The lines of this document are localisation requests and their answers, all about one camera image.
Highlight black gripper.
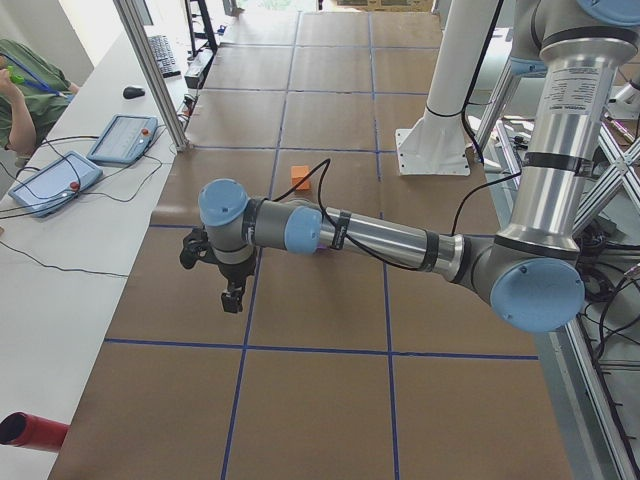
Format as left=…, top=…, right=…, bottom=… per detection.
left=215, top=246, right=257, bottom=313

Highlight orange foam cube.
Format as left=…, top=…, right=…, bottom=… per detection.
left=290, top=165, right=311, bottom=192

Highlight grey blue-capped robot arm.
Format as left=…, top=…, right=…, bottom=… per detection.
left=180, top=1, right=639, bottom=332

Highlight far blue teach pendant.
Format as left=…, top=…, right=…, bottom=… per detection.
left=87, top=114, right=158, bottom=165

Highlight blue teach pendant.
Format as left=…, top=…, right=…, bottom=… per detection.
left=87, top=114, right=158, bottom=165
left=8, top=150, right=103, bottom=217

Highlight near blue teach pendant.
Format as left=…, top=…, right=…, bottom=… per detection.
left=8, top=150, right=103, bottom=217

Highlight black computer mouse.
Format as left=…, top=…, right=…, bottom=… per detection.
left=122, top=86, right=145, bottom=100

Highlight black keyboard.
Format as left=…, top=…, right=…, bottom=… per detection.
left=147, top=35, right=181, bottom=78

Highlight red cylinder tube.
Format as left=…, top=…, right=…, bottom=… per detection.
left=1, top=412, right=69, bottom=453

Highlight person in green shirt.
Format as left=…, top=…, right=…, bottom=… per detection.
left=1, top=39, right=80, bottom=157

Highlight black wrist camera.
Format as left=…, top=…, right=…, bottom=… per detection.
left=179, top=228, right=216, bottom=270

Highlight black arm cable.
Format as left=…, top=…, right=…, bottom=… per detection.
left=272, top=158, right=524, bottom=274

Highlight aluminium frame post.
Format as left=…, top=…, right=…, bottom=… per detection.
left=113, top=0, right=189, bottom=152

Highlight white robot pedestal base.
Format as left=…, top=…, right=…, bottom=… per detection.
left=395, top=0, right=502, bottom=176

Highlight aluminium frame rail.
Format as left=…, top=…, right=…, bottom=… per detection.
left=492, top=119, right=640, bottom=480

